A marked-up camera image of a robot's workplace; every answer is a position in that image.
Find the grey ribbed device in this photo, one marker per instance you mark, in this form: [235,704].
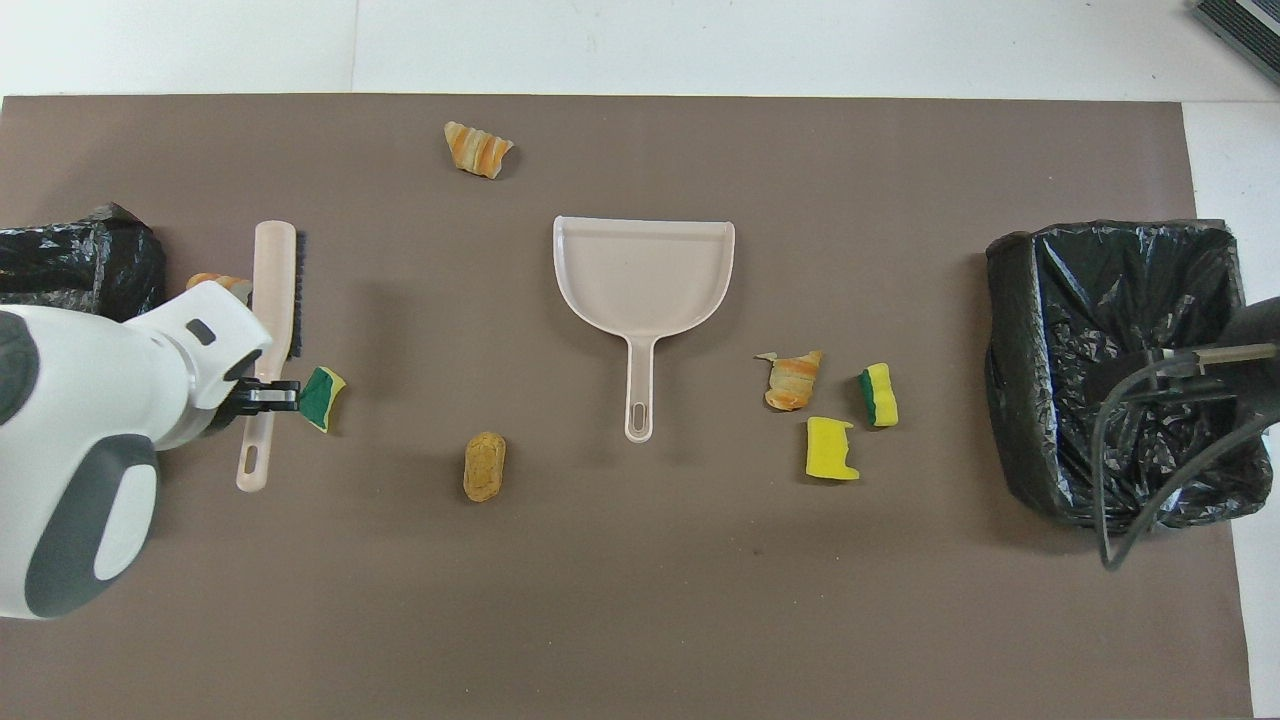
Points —
[1245,25]

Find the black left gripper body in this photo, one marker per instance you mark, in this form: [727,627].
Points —
[240,400]

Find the brown paper mat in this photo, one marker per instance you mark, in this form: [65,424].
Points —
[640,620]

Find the pale croissant piece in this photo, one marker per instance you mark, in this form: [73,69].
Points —
[215,283]

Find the beige brush black bristles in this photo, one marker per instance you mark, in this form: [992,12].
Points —
[275,270]

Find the orange striped croissant piece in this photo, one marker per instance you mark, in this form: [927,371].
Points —
[478,150]

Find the plain yellow sponge piece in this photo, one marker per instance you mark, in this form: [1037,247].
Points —
[832,448]

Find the black bag lined bin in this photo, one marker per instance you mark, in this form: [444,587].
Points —
[70,265]
[1080,300]

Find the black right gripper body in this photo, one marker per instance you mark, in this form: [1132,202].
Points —
[1255,360]

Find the beige plastic dustpan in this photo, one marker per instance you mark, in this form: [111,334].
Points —
[640,280]

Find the brown bread roll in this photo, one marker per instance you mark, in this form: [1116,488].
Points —
[484,466]

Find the yellow sponge green backing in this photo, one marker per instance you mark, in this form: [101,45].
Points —
[880,395]

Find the flaky croissant piece with peel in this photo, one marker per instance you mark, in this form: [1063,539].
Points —
[795,382]

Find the green yellow sponge wedge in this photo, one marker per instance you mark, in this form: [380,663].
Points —
[325,395]

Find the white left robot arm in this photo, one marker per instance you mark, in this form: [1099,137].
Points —
[90,420]

